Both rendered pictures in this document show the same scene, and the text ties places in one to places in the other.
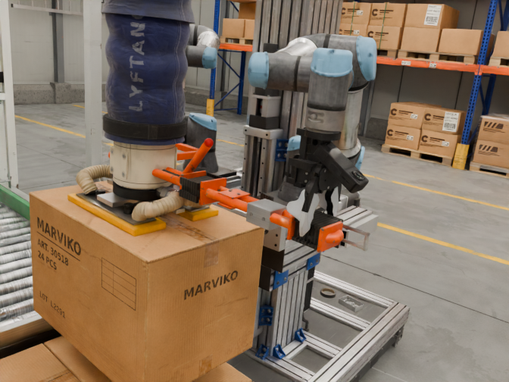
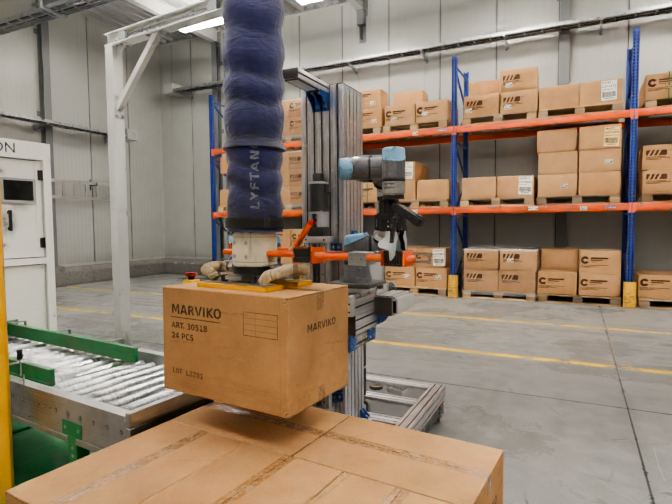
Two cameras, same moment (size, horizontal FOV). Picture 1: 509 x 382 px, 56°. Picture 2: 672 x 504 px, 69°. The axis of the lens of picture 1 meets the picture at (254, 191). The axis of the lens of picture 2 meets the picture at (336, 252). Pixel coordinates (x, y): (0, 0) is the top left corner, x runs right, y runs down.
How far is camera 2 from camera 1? 73 cm
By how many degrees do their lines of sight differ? 16
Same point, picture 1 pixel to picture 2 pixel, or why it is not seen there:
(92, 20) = (118, 190)
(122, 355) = (265, 382)
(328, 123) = (397, 188)
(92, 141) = (121, 302)
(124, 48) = (244, 167)
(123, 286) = (265, 326)
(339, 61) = (399, 152)
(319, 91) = (390, 170)
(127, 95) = (248, 199)
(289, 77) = (365, 169)
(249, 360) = not seen: hidden behind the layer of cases
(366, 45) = not seen: hidden behind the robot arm
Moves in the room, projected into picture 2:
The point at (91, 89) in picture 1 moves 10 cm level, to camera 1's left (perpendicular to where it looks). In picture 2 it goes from (119, 253) to (108, 253)
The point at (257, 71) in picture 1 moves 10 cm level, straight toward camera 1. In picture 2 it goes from (345, 168) to (351, 164)
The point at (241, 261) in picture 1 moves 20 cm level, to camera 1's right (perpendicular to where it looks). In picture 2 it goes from (336, 310) to (387, 308)
